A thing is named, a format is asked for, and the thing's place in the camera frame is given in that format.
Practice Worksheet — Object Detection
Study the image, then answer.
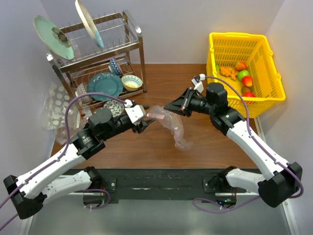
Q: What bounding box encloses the polka dot plastic bag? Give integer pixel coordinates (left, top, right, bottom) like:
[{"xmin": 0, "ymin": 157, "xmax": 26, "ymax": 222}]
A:
[{"xmin": 40, "ymin": 82, "xmax": 80, "ymax": 145}]

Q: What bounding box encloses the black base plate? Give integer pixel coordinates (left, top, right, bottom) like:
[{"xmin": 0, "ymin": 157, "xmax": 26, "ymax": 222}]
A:
[{"xmin": 97, "ymin": 169, "xmax": 245, "ymax": 203}]

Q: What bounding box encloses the brown toy kiwi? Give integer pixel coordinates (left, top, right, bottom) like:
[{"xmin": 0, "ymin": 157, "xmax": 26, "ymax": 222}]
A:
[{"xmin": 241, "ymin": 86, "xmax": 252, "ymax": 95}]

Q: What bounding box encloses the small patterned dish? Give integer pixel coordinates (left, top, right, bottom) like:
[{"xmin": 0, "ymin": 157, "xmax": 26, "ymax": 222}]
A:
[{"xmin": 103, "ymin": 100, "xmax": 124, "ymax": 117}]

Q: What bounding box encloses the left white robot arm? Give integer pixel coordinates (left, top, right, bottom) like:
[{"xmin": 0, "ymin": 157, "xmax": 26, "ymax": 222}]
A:
[{"xmin": 3, "ymin": 104, "xmax": 154, "ymax": 219}]

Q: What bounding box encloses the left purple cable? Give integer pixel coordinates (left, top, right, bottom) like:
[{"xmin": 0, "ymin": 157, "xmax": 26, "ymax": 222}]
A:
[{"xmin": 0, "ymin": 92, "xmax": 128, "ymax": 231}]

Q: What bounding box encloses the red yellow toy mango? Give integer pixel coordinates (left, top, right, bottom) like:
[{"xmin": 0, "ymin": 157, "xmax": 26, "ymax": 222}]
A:
[{"xmin": 241, "ymin": 75, "xmax": 253, "ymax": 87}]

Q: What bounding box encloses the red toy apple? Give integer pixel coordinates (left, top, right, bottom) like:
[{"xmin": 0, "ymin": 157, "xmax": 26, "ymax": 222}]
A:
[{"xmin": 243, "ymin": 92, "xmax": 256, "ymax": 97}]

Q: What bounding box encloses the blue zigzag bowl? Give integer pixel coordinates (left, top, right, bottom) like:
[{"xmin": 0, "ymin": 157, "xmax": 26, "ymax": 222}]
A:
[{"xmin": 109, "ymin": 58, "xmax": 123, "ymax": 76}]

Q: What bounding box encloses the light green floral plate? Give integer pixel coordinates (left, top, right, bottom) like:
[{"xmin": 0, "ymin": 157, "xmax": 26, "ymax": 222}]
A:
[{"xmin": 33, "ymin": 15, "xmax": 75, "ymax": 60}]

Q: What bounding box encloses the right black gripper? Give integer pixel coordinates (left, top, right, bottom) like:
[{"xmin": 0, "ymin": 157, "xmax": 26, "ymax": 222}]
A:
[{"xmin": 164, "ymin": 87, "xmax": 215, "ymax": 118}]

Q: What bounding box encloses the aluminium frame rail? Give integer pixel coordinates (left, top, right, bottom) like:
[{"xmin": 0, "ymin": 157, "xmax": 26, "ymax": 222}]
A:
[{"xmin": 254, "ymin": 117, "xmax": 301, "ymax": 235}]

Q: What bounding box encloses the orange red toy peach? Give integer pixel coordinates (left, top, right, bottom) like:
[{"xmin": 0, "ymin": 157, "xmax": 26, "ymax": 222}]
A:
[{"xmin": 234, "ymin": 61, "xmax": 247, "ymax": 71}]

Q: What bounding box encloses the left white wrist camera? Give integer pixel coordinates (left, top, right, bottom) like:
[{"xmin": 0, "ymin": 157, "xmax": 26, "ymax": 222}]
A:
[{"xmin": 124, "ymin": 99, "xmax": 147, "ymax": 124}]

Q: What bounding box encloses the beige blue plate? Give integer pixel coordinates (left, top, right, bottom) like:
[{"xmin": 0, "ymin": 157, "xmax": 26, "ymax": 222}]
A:
[{"xmin": 75, "ymin": 0, "xmax": 104, "ymax": 48}]

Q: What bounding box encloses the yellow plastic basket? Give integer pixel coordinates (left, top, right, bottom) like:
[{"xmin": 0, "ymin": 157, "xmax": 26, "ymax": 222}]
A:
[{"xmin": 206, "ymin": 32, "xmax": 286, "ymax": 118}]

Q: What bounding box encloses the grey patterned bowl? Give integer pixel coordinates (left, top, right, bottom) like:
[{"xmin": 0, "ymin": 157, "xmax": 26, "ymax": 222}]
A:
[{"xmin": 76, "ymin": 83, "xmax": 93, "ymax": 103}]

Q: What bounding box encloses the steel dish rack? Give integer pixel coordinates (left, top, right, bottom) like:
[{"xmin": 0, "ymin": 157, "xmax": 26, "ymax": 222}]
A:
[{"xmin": 46, "ymin": 10, "xmax": 147, "ymax": 99}]

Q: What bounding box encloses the clear pink zip bag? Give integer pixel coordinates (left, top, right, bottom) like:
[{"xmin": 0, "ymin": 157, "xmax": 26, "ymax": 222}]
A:
[{"xmin": 147, "ymin": 105, "xmax": 193, "ymax": 151}]

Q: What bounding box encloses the yellow inside patterned bowl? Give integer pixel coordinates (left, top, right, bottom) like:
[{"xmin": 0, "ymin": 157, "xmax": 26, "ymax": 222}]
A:
[{"xmin": 121, "ymin": 74, "xmax": 143, "ymax": 92}]

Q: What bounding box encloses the dark teal plate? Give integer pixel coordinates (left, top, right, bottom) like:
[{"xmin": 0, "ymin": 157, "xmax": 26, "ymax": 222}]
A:
[{"xmin": 87, "ymin": 72, "xmax": 124, "ymax": 97}]

